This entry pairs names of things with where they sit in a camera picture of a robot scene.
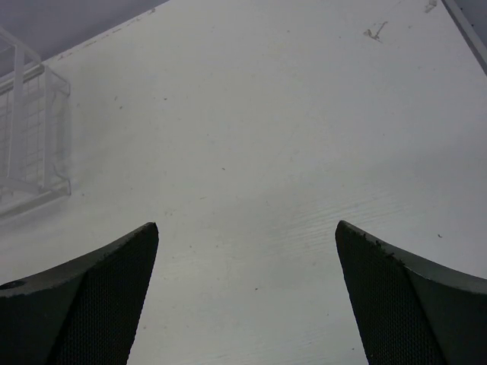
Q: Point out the white wire dish rack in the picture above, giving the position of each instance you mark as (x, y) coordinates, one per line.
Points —
(34, 130)

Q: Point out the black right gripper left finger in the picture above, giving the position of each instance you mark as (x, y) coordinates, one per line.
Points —
(84, 311)

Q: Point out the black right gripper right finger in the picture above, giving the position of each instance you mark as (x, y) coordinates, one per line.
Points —
(410, 310)

